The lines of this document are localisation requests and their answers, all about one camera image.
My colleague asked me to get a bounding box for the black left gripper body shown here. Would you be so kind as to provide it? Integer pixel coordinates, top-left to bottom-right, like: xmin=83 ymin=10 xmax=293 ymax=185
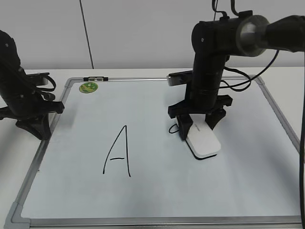
xmin=0 ymin=92 xmax=64 ymax=120

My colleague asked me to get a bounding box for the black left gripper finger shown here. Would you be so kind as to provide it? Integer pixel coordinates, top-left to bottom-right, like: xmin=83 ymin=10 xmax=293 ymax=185
xmin=16 ymin=114 xmax=51 ymax=140

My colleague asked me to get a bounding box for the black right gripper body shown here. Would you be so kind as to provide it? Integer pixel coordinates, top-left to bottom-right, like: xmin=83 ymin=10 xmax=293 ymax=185
xmin=168 ymin=83 xmax=233 ymax=118

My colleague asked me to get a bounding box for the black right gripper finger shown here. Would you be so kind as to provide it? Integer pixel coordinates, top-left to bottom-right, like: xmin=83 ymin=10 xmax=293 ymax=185
xmin=205 ymin=108 xmax=226 ymax=130
xmin=176 ymin=114 xmax=193 ymax=140

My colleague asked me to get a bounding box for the white whiteboard eraser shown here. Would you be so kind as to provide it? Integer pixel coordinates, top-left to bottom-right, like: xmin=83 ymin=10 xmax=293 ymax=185
xmin=182 ymin=114 xmax=221 ymax=160

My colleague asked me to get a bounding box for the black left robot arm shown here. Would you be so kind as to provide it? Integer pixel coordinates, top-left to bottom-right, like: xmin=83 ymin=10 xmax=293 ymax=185
xmin=0 ymin=31 xmax=64 ymax=140

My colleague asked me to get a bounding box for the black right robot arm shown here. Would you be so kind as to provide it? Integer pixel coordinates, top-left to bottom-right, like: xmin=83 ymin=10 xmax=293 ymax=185
xmin=167 ymin=11 xmax=305 ymax=140

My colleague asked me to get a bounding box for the green round magnet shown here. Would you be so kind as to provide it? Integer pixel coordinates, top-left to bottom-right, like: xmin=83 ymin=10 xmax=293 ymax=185
xmin=79 ymin=82 xmax=98 ymax=94

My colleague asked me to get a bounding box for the black marker pen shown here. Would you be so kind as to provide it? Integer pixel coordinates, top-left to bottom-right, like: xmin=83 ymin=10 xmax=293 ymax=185
xmin=83 ymin=76 xmax=109 ymax=82

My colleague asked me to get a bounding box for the aluminium framed whiteboard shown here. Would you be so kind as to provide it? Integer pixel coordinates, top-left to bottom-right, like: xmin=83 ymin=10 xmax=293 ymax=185
xmin=5 ymin=77 xmax=301 ymax=229

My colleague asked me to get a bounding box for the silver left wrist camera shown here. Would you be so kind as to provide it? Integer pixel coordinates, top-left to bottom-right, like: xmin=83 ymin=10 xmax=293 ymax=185
xmin=27 ymin=73 xmax=50 ymax=86

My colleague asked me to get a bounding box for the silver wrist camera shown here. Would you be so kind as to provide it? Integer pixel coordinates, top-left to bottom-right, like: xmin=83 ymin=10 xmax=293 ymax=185
xmin=166 ymin=71 xmax=193 ymax=86
xmin=27 ymin=73 xmax=50 ymax=86

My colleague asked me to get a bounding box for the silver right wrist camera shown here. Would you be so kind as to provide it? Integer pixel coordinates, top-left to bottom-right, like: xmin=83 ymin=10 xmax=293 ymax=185
xmin=166 ymin=71 xmax=193 ymax=86

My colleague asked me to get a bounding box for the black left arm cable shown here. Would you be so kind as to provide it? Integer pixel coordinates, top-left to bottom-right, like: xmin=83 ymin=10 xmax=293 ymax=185
xmin=23 ymin=73 xmax=58 ymax=102

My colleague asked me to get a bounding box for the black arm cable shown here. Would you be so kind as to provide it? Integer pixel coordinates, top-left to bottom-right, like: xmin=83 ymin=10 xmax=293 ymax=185
xmin=23 ymin=73 xmax=58 ymax=102
xmin=212 ymin=0 xmax=305 ymax=224

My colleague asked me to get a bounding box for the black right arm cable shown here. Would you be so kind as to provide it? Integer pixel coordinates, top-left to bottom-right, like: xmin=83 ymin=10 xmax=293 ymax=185
xmin=212 ymin=0 xmax=305 ymax=224

